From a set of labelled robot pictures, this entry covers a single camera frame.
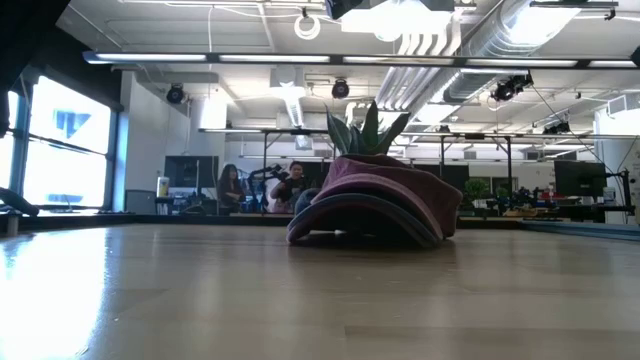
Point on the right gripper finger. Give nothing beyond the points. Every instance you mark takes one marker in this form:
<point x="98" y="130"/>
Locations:
<point x="342" y="7"/>

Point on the blue denim cap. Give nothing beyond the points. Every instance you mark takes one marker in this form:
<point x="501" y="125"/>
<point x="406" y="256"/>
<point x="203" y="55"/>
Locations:
<point x="306" y="202"/>

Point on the black background robot arm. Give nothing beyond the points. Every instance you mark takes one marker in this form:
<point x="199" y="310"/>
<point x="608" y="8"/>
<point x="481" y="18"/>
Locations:
<point x="265" y="174"/>

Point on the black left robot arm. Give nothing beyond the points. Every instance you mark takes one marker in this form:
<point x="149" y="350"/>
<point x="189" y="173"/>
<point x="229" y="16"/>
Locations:
<point x="20" y="40"/>

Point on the black ceiling spotlight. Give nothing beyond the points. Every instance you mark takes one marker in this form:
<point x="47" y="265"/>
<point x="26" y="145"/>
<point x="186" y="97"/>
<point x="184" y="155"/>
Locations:
<point x="175" y="94"/>
<point x="340" y="89"/>
<point x="510" y="87"/>
<point x="557" y="128"/>

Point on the long overhead light bar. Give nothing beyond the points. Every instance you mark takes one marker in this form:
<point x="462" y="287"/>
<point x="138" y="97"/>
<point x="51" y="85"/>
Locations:
<point x="275" y="58"/>

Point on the snake plant in white pot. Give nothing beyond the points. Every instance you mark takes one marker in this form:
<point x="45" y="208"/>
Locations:
<point x="371" y="130"/>

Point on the person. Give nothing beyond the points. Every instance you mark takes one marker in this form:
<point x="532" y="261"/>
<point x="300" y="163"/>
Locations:
<point x="292" y="190"/>
<point x="231" y="192"/>

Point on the black monitor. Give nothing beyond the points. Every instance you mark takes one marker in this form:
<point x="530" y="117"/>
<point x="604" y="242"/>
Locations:
<point x="580" y="177"/>
<point x="191" y="175"/>

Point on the small green potted plant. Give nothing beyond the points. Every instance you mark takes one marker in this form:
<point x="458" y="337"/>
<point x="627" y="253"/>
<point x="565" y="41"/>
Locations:
<point x="477" y="190"/>

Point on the white and yellow canister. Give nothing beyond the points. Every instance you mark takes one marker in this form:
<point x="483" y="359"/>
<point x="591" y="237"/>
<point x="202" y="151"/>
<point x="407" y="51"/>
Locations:
<point x="163" y="186"/>

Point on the large window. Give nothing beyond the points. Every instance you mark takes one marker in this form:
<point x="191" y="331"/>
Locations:
<point x="65" y="160"/>

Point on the silver ventilation duct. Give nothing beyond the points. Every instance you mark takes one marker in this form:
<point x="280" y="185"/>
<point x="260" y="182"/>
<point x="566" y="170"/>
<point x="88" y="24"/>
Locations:
<point x="480" y="45"/>

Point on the black workstation frame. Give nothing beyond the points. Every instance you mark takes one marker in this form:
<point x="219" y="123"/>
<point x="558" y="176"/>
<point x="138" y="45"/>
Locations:
<point x="264" y="165"/>

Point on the black aluminium table frame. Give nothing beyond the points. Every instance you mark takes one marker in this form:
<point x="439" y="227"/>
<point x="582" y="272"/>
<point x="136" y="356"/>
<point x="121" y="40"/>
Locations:
<point x="150" y="219"/>

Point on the black diagonal frame strut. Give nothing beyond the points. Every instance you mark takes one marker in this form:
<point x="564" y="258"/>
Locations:
<point x="17" y="202"/>

